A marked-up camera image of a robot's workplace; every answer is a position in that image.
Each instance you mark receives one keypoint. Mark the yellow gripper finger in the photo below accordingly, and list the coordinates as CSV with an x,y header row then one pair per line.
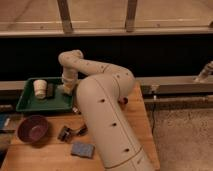
x,y
67,90

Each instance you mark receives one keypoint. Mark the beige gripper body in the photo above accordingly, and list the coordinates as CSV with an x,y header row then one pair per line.
x,y
69,77

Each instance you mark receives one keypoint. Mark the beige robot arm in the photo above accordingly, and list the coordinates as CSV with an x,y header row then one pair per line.
x,y
99,87

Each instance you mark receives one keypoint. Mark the green plastic tray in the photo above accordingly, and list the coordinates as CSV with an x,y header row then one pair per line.
x,y
28,103

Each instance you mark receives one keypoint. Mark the white paper cup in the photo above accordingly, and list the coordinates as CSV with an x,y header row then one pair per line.
x,y
40,87

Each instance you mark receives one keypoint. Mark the purple bowl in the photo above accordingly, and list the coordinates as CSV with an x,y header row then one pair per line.
x,y
32,129

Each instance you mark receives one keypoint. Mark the orange spoon with dark cup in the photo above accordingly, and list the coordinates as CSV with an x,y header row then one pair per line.
x,y
125,100

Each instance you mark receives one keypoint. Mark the blue sponge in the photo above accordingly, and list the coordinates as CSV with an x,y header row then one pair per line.
x,y
81,149

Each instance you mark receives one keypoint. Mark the metal faucet pipe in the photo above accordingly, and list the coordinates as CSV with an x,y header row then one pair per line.
x,y
205,72

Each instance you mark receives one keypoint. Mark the black handled brush tool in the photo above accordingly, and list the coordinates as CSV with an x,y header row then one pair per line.
x,y
66,133

